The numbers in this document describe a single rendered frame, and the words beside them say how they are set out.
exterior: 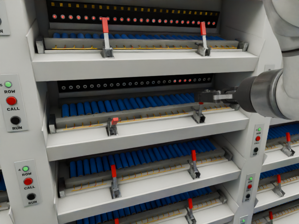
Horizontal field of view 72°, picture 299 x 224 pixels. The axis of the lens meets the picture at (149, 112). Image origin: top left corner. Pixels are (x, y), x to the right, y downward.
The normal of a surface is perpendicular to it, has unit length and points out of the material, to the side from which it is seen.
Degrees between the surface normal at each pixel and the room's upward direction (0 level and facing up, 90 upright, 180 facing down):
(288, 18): 124
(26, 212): 90
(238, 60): 106
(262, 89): 76
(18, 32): 90
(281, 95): 93
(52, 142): 16
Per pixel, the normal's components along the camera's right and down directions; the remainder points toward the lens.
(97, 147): 0.32, 0.54
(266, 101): -0.89, 0.37
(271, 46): 0.34, 0.29
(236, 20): -0.94, 0.11
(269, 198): 0.09, -0.84
